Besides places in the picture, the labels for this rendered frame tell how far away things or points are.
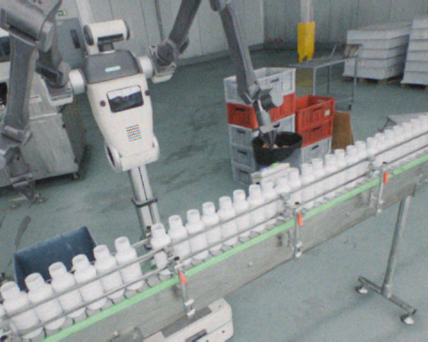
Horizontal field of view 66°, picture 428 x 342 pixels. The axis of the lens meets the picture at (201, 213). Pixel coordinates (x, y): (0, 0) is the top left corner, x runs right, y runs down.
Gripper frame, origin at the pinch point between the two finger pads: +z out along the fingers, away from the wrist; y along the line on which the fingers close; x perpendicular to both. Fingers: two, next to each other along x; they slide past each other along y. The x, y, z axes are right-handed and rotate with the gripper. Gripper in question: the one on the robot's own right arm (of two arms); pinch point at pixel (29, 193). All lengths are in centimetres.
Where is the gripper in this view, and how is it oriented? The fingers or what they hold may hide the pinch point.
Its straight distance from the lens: 133.0
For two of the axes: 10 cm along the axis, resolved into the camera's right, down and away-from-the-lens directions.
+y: 4.6, 4.4, -7.7
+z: 1.1, 8.3, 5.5
